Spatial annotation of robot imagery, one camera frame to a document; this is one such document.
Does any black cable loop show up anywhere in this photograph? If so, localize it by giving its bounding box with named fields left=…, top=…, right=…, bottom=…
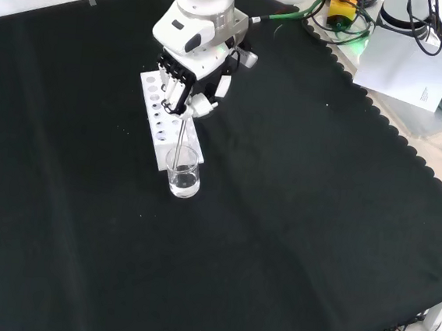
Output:
left=300, top=0, right=380, bottom=48

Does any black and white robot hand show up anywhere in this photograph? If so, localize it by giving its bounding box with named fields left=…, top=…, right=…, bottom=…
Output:
left=143, top=0, right=249, bottom=125

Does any black bench cloth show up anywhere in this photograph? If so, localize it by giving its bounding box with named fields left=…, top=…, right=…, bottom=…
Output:
left=0, top=0, right=442, bottom=331

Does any green cable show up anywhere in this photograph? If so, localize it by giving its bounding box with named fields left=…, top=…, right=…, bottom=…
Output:
left=249, top=0, right=328, bottom=30

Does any white test tube rack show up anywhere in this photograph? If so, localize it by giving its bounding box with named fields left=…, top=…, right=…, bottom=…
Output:
left=131, top=69, right=214, bottom=176

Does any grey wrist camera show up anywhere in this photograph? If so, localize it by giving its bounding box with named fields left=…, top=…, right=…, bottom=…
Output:
left=233, top=46, right=261, bottom=70

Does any clear glass beaker with liquid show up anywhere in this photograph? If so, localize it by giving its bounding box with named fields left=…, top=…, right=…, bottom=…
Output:
left=161, top=143, right=205, bottom=201

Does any white bench post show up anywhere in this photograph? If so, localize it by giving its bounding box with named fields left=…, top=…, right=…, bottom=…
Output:
left=421, top=293, right=442, bottom=331

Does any yellow stop button box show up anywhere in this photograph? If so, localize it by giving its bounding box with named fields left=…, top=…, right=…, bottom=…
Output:
left=326, top=0, right=359, bottom=33

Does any white paper sheet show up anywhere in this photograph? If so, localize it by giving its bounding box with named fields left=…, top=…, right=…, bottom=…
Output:
left=351, top=24, right=442, bottom=114

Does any clear glass rod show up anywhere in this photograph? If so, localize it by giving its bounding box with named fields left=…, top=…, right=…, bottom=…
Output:
left=170, top=114, right=189, bottom=171

